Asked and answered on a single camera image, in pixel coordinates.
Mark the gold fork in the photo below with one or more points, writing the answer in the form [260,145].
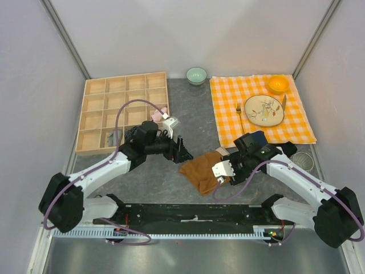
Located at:
[238,112]

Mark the gold knife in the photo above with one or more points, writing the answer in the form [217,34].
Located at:
[284,103]

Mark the black cloth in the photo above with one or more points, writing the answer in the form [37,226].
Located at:
[289,149]

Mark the orange bowl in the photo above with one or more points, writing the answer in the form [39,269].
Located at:
[278,84]

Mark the right aluminium corner post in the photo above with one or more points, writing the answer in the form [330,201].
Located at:
[319,31]

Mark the striped dark rolled cloth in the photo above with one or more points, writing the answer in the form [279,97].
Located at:
[129,133]

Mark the left aluminium corner post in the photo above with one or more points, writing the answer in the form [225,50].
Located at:
[58,24]

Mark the teal ceramic bowl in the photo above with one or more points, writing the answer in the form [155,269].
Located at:
[196,76]

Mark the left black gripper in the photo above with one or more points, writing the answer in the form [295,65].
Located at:
[177,153]

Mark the aluminium corner post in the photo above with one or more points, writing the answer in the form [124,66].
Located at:
[58,24]
[319,31]

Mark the aluminium frame rail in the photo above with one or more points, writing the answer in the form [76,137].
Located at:
[67,216]

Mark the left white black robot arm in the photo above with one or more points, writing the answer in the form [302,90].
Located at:
[66,201]

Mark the beige decorated plate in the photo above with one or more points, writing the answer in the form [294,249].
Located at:
[264,111]

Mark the grey cable duct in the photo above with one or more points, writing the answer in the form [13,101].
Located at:
[112,233]

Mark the orange checkered tablecloth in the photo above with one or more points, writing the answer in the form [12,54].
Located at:
[227,91]

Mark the light grey rolled cloth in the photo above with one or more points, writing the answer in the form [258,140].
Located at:
[114,138]

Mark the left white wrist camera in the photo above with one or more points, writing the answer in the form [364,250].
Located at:
[170,124]

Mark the navy blue underwear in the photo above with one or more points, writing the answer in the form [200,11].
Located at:
[259,137]

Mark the wooden compartment tray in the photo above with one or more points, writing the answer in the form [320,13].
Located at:
[117,103]

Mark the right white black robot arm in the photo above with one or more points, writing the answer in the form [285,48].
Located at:
[273,162]

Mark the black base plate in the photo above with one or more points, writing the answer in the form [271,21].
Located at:
[183,219]

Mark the grey ribbed cup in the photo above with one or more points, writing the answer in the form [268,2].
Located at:
[303,160]

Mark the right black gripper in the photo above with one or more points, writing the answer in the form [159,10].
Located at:
[239,177]

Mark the brown underwear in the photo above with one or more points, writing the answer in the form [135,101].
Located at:
[199,171]

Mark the pink rolled cloth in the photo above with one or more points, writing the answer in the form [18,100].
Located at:
[159,115]

